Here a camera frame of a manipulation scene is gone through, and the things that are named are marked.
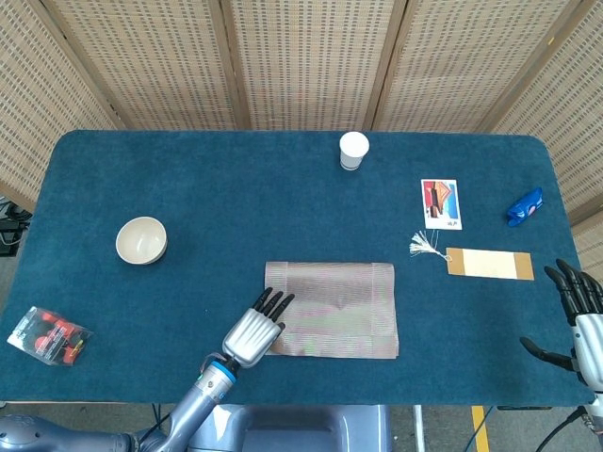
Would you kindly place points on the blue table cloth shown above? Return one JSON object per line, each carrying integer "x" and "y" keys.
{"x": 235, "y": 188}

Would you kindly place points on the brown bookmark with white tassel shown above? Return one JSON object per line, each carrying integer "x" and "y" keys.
{"x": 490, "y": 263}

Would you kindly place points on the white paper cup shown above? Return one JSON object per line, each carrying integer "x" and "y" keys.
{"x": 353, "y": 150}

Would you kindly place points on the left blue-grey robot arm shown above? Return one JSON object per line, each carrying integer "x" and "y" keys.
{"x": 198, "y": 400}

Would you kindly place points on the blue snack packet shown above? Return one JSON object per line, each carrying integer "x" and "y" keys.
{"x": 524, "y": 207}

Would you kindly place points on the white-bordered photo postcard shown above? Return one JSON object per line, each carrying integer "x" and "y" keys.
{"x": 441, "y": 202}

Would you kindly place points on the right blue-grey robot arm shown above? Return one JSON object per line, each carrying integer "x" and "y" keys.
{"x": 598, "y": 424}

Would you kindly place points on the woven bamboo folding screen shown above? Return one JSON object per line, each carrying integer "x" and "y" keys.
{"x": 306, "y": 61}

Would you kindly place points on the blue-grey robot torso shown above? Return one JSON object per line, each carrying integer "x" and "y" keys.
{"x": 292, "y": 428}

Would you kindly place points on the brown woven placemat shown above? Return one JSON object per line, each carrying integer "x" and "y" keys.
{"x": 339, "y": 306}

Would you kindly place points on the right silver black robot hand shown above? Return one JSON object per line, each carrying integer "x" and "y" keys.
{"x": 591, "y": 343}

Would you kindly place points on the clear pack of red items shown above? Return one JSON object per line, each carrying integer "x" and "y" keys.
{"x": 47, "y": 336}

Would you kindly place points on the beige bowl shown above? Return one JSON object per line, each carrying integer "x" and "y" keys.
{"x": 141, "y": 240}

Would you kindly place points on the black equipment on floor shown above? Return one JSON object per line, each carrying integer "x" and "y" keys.
{"x": 9, "y": 230}

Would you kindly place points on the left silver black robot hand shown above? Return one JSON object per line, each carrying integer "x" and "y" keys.
{"x": 249, "y": 336}

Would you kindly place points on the metal table leg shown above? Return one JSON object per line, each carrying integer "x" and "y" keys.
{"x": 418, "y": 428}

